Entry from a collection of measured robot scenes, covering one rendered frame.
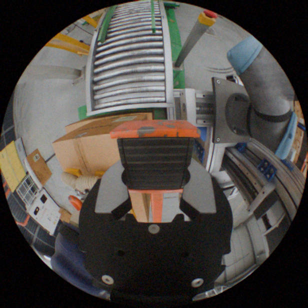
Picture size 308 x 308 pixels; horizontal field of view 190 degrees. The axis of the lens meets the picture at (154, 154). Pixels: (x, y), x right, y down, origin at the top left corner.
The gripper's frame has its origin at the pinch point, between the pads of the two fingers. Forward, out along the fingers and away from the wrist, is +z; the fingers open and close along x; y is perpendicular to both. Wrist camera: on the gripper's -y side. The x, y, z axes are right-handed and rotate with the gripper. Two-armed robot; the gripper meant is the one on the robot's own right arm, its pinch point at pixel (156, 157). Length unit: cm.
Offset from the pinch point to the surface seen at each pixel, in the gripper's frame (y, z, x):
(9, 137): -143, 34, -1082
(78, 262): 21.2, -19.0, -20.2
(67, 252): 19.9, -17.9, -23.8
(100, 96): -20, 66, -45
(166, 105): -6, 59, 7
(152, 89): -19, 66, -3
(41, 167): 48, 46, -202
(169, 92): -15, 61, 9
